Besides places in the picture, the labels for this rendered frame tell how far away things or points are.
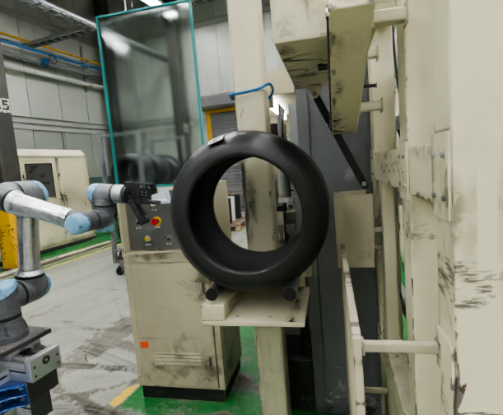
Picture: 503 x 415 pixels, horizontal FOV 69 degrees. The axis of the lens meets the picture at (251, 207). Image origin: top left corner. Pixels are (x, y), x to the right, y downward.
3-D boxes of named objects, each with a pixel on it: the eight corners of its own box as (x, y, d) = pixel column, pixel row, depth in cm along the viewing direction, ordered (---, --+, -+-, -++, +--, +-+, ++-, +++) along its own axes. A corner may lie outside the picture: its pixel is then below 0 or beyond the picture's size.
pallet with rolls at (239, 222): (220, 223, 905) (217, 192, 896) (252, 221, 887) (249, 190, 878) (204, 232, 788) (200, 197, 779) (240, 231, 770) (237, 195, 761)
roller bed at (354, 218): (337, 255, 168) (333, 191, 165) (370, 254, 165) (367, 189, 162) (337, 268, 149) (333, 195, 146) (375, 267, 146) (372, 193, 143)
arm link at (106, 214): (84, 233, 143) (83, 206, 142) (102, 228, 154) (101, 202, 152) (101, 235, 141) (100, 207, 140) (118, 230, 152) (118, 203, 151)
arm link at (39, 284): (4, 305, 158) (-2, 180, 150) (33, 293, 173) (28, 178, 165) (27, 310, 155) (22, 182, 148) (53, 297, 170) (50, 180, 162)
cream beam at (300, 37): (294, 90, 149) (291, 53, 148) (357, 82, 144) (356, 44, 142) (270, 45, 91) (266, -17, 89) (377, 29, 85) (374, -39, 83)
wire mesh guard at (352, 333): (347, 390, 165) (339, 239, 157) (351, 390, 165) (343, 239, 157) (368, 649, 78) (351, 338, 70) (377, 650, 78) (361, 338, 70)
